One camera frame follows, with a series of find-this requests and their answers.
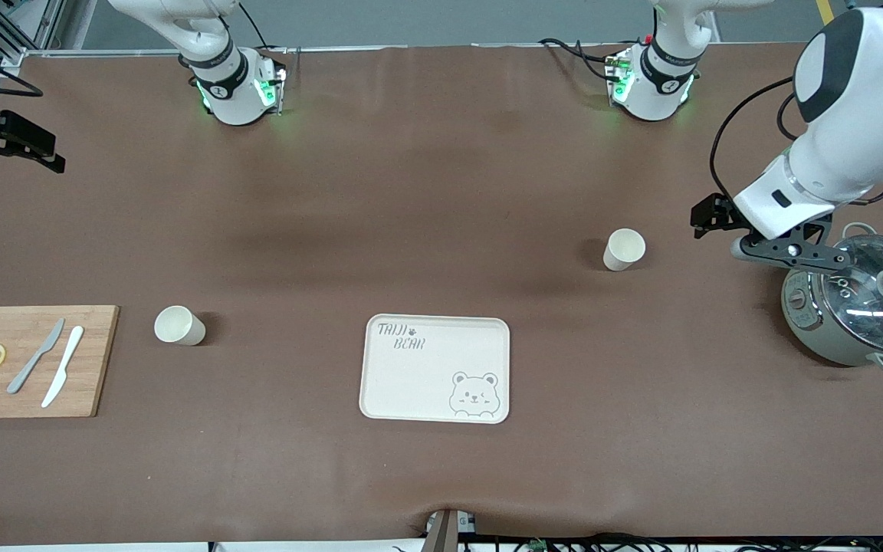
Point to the grey-green cooking pot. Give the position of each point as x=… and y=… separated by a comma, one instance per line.
x=817, y=330

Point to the white plastic knife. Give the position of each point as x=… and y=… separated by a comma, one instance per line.
x=66, y=364

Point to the cream tray with bear print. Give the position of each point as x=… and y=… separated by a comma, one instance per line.
x=426, y=383

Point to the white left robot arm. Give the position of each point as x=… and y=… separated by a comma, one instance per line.
x=848, y=146

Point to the white plastic cup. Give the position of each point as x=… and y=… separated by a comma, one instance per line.
x=624, y=249
x=173, y=323

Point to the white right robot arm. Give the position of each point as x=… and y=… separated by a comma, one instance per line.
x=234, y=100

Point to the bamboo cutting board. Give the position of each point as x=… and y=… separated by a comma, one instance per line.
x=89, y=383

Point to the aluminium frame post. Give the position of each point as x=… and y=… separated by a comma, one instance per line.
x=35, y=31

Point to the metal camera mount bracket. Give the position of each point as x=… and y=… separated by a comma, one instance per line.
x=441, y=533

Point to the glass pot lid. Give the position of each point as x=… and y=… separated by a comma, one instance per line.
x=863, y=307

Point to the grey plastic knife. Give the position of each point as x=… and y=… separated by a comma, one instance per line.
x=24, y=374

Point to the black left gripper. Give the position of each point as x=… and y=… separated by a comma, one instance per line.
x=720, y=212

